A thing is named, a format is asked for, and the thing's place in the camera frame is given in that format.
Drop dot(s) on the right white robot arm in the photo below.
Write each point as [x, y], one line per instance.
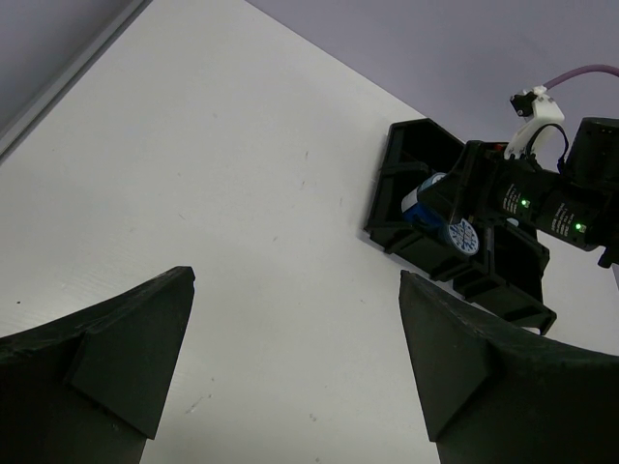
[598, 138]

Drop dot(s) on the black four-compartment organizer tray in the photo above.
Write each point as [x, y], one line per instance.
[503, 277]

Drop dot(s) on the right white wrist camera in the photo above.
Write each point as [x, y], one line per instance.
[539, 111]

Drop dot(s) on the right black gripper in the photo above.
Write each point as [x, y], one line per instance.
[567, 204]

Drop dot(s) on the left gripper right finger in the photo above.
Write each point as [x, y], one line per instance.
[491, 392]

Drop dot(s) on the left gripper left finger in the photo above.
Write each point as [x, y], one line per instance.
[90, 387]

